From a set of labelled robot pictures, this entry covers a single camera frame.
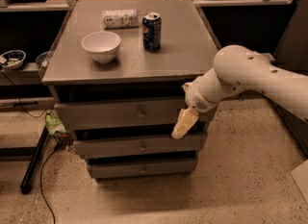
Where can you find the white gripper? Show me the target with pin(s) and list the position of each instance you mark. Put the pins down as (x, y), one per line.
(196, 95)

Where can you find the grey top drawer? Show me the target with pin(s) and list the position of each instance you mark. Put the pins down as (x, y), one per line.
(120, 113)

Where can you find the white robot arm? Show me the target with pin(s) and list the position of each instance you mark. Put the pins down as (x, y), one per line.
(235, 70)

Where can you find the grey drawer cabinet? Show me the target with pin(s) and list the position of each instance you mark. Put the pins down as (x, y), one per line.
(187, 52)

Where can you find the grey middle drawer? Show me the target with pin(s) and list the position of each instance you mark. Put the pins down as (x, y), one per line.
(128, 146)

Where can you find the blue pepsi can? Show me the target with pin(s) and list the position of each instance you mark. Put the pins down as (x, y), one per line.
(151, 31)

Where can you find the grey side shelf beam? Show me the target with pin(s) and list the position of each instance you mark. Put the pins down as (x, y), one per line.
(269, 57)

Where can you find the white ceramic bowl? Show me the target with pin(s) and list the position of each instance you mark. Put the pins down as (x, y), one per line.
(101, 46)

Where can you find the lying silver can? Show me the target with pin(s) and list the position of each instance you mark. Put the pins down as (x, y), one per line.
(117, 19)

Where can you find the green snack bag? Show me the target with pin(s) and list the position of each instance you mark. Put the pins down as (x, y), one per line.
(56, 129)

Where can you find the small glass bowl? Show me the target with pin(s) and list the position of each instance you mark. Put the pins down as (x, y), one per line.
(44, 58)

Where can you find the left grey shelf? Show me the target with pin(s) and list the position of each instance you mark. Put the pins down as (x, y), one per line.
(27, 74)

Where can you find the blue patterned bowl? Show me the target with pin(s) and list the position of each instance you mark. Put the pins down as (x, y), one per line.
(12, 59)

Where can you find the black table leg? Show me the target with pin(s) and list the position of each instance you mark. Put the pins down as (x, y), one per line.
(25, 186)

